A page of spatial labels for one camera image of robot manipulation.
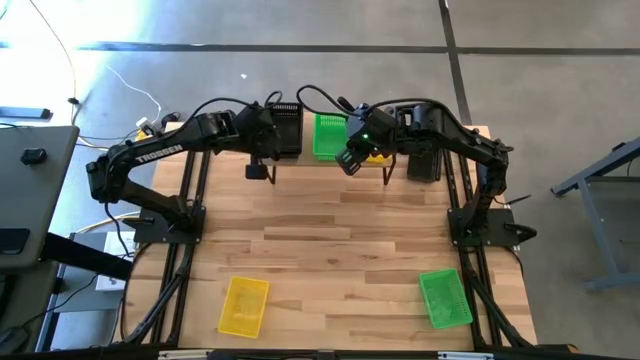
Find black slotted plastic basket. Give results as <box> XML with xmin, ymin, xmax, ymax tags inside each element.
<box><xmin>405</xmin><ymin>147</ymin><xmax>445</xmax><ymax>184</ymax></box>
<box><xmin>271</xmin><ymin>101</ymin><xmax>305</xmax><ymax>160</ymax></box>

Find green slotted plastic basket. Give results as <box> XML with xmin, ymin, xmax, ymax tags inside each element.
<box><xmin>312</xmin><ymin>113</ymin><xmax>350</xmax><ymax>162</ymax></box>
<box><xmin>418</xmin><ymin>268</ymin><xmax>474</xmax><ymax>331</ymax></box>

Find wooden shelf with black legs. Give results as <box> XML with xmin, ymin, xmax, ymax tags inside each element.
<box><xmin>259</xmin><ymin>110</ymin><xmax>399</xmax><ymax>187</ymax></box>

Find white paper sheet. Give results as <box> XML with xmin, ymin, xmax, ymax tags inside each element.
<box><xmin>94</xmin><ymin>272</ymin><xmax>129</xmax><ymax>292</ymax></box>
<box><xmin>102</xmin><ymin>230</ymin><xmax>137</xmax><ymax>256</ymax></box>

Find black desk base bar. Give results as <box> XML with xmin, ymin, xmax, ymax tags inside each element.
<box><xmin>42</xmin><ymin>232</ymin><xmax>134</xmax><ymax>281</ymax></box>

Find small black desk object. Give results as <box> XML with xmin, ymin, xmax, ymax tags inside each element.
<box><xmin>19</xmin><ymin>147</ymin><xmax>49</xmax><ymax>166</ymax></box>

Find black flat bar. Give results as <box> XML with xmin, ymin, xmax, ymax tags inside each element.
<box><xmin>0</xmin><ymin>105</ymin><xmax>53</xmax><ymax>121</ymax></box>

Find grey desk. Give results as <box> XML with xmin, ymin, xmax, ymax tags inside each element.
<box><xmin>0</xmin><ymin>124</ymin><xmax>81</xmax><ymax>274</ymax></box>

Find black flat device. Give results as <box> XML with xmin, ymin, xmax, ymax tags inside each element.
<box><xmin>0</xmin><ymin>228</ymin><xmax>31</xmax><ymax>257</ymax></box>

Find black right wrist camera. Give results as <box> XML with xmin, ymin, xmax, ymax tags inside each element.
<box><xmin>334</xmin><ymin>143</ymin><xmax>367</xmax><ymax>177</ymax></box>

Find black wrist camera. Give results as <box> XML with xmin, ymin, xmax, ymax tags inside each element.
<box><xmin>334</xmin><ymin>143</ymin><xmax>367</xmax><ymax>177</ymax></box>
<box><xmin>244</xmin><ymin>157</ymin><xmax>270</xmax><ymax>181</ymax></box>

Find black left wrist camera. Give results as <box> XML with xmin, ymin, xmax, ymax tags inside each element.
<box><xmin>244</xmin><ymin>157</ymin><xmax>270</xmax><ymax>181</ymax></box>

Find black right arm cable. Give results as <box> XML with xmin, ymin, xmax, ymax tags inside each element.
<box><xmin>296</xmin><ymin>84</ymin><xmax>361</xmax><ymax>119</ymax></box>

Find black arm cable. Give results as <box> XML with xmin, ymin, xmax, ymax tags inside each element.
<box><xmin>182</xmin><ymin>89</ymin><xmax>284</xmax><ymax>132</ymax></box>
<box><xmin>296</xmin><ymin>84</ymin><xmax>361</xmax><ymax>119</ymax></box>

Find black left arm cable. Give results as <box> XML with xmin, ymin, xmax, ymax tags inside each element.
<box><xmin>182</xmin><ymin>89</ymin><xmax>284</xmax><ymax>132</ymax></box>

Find black aluminium frame rails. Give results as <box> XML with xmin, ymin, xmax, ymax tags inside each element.
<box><xmin>119</xmin><ymin>148</ymin><xmax>211</xmax><ymax>347</ymax></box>
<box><xmin>442</xmin><ymin>148</ymin><xmax>539</xmax><ymax>349</ymax></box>

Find white floor cable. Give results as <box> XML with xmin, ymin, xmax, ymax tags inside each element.
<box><xmin>104</xmin><ymin>63</ymin><xmax>164</xmax><ymax>126</ymax></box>

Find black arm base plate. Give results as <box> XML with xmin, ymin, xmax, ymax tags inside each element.
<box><xmin>446</xmin><ymin>207</ymin><xmax>517</xmax><ymax>249</ymax></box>
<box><xmin>134</xmin><ymin>205</ymin><xmax>207</xmax><ymax>246</ymax></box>

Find black frame crossbar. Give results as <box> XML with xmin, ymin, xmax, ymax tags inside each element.
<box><xmin>0</xmin><ymin>344</ymin><xmax>640</xmax><ymax>360</ymax></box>

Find blue-grey metal table frame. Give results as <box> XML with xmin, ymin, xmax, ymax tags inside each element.
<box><xmin>549</xmin><ymin>135</ymin><xmax>640</xmax><ymax>292</ymax></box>

